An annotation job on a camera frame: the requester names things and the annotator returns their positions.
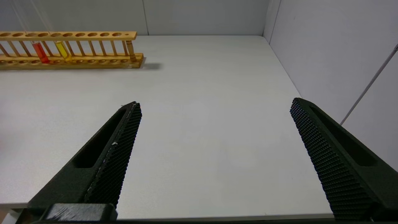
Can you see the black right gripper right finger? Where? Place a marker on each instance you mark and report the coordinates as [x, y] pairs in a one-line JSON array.
[[339, 168]]

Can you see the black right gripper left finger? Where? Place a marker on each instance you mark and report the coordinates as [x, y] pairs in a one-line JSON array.
[[112, 168]]

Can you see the wooden test tube rack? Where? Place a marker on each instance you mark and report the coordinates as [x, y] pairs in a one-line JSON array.
[[93, 63]]

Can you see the glass test tube yellow pigment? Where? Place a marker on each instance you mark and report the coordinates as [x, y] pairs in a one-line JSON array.
[[62, 49]]

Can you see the glass test tube red pigment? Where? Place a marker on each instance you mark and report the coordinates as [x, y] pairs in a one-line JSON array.
[[40, 53]]

